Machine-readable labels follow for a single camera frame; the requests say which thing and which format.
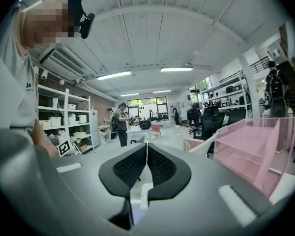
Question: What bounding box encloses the pink mesh basket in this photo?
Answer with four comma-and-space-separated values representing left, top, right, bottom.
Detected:
213, 117, 295, 199

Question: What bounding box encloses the person's head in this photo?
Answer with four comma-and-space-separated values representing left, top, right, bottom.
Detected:
19, 0, 77, 51

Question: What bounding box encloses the person's left forearm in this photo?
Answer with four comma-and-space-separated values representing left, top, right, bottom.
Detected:
30, 118, 60, 160

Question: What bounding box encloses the black stair railing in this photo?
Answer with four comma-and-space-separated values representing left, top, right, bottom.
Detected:
249, 57, 271, 75

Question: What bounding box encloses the white refrigerator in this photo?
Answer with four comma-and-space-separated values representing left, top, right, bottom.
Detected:
89, 109, 101, 148

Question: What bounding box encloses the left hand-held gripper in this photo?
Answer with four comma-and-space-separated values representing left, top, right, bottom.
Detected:
58, 138, 80, 158

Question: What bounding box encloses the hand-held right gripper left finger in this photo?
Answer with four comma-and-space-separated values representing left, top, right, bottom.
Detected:
51, 143, 148, 236

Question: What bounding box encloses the white side table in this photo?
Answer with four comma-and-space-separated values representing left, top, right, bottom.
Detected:
126, 128, 153, 145

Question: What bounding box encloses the large window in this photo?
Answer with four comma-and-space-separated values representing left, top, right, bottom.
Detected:
127, 96, 168, 121

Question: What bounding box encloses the person's grey t-shirt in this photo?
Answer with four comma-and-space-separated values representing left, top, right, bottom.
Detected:
0, 7, 40, 142

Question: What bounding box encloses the black office chair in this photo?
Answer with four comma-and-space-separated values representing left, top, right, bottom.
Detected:
188, 106, 226, 142
227, 108, 246, 126

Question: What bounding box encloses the white ceiling air conditioner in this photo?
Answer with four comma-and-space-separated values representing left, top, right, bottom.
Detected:
39, 47, 86, 82

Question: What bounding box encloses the white metal shelving unit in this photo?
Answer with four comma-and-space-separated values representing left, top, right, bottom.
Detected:
200, 74, 251, 110
38, 85, 91, 154

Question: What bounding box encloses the black head-worn camera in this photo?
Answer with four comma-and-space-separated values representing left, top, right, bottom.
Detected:
75, 8, 96, 39

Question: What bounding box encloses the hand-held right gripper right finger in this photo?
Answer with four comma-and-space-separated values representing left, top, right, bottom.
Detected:
137, 143, 273, 236

